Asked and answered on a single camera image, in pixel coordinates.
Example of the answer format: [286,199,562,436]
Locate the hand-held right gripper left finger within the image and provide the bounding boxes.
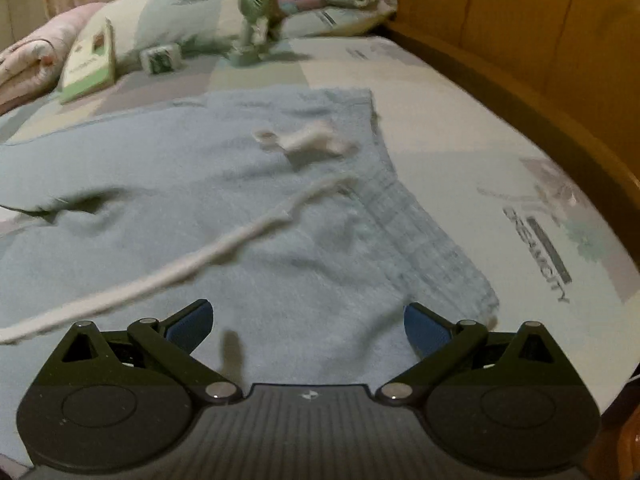
[57,299,244,405]

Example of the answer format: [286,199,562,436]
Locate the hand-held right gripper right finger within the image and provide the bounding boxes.
[375,302,558,405]

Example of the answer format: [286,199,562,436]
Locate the grey sweatpants with white drawstring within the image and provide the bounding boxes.
[0,87,501,466]

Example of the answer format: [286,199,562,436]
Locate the bed with patchwork sheet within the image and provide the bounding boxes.
[0,0,640,466]

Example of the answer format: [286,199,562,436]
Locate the small green and white box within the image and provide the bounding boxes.
[140,44,182,73]

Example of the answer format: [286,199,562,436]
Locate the green and white book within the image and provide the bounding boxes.
[59,17,118,106]

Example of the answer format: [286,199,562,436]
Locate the large patchwork pillow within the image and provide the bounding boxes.
[65,0,251,76]

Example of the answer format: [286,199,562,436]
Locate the folded pink floral quilt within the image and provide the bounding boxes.
[0,2,103,116]

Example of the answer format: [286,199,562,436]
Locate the wooden bed headboard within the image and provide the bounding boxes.
[345,0,640,480]

